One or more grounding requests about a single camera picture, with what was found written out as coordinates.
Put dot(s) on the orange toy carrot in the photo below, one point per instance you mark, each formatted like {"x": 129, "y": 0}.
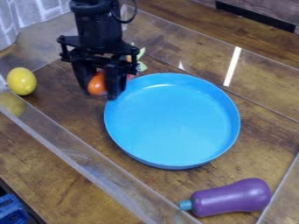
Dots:
{"x": 97, "y": 84}

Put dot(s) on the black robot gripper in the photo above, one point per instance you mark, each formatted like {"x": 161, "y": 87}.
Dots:
{"x": 98, "y": 47}

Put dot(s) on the black baseboard strip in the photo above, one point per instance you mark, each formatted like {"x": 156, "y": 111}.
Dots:
{"x": 282, "y": 25}

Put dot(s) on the purple toy eggplant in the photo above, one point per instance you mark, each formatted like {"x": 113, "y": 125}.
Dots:
{"x": 245, "y": 196}

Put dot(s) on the white curtain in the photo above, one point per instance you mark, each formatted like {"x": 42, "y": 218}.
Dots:
{"x": 21, "y": 13}

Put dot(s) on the clear acrylic barrier wall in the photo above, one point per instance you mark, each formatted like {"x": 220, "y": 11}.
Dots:
{"x": 61, "y": 161}

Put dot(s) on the yellow toy lemon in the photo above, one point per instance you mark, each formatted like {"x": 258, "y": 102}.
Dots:
{"x": 22, "y": 81}

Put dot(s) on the blue round tray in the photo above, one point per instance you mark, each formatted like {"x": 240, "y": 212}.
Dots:
{"x": 173, "y": 121}

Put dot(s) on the blue plastic crate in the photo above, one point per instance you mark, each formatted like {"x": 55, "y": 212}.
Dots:
{"x": 13, "y": 212}

